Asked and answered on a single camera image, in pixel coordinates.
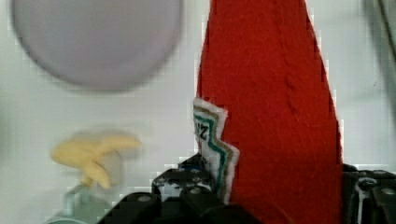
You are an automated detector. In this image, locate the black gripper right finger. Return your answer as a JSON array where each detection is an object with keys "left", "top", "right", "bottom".
[{"left": 342, "top": 164, "right": 396, "bottom": 224}]

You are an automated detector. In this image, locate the grey round plate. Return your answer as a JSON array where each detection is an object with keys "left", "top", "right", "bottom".
[{"left": 9, "top": 0, "right": 184, "bottom": 91}]

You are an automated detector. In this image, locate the yellow plush banana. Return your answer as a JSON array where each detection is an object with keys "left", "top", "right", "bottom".
[{"left": 50, "top": 134, "right": 141, "bottom": 189}]

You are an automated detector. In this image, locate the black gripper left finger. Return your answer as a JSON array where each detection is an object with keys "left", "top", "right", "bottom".
[{"left": 98, "top": 154, "right": 261, "bottom": 224}]

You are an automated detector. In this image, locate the red plush ketchup bottle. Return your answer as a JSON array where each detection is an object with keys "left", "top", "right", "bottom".
[{"left": 193, "top": 0, "right": 343, "bottom": 224}]

